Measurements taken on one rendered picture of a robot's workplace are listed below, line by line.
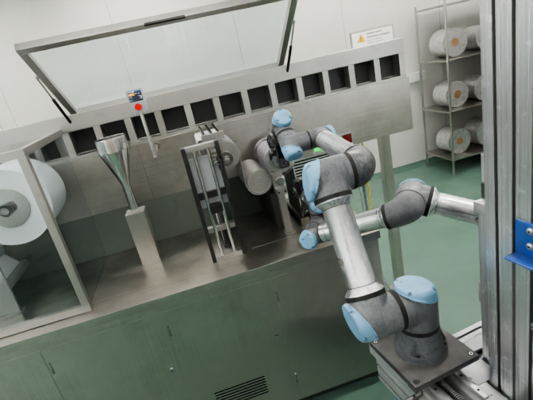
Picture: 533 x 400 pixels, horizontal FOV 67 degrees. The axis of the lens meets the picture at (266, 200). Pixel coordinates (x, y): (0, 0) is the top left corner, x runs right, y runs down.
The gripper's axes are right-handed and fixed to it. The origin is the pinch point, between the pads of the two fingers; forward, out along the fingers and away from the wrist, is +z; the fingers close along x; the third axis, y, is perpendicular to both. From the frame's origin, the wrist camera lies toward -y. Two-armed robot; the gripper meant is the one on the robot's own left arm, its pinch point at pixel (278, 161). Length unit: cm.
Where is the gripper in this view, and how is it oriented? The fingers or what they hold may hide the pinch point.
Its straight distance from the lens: 187.1
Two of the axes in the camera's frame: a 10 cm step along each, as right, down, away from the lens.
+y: -3.1, -8.9, 3.3
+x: -9.5, 2.7, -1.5
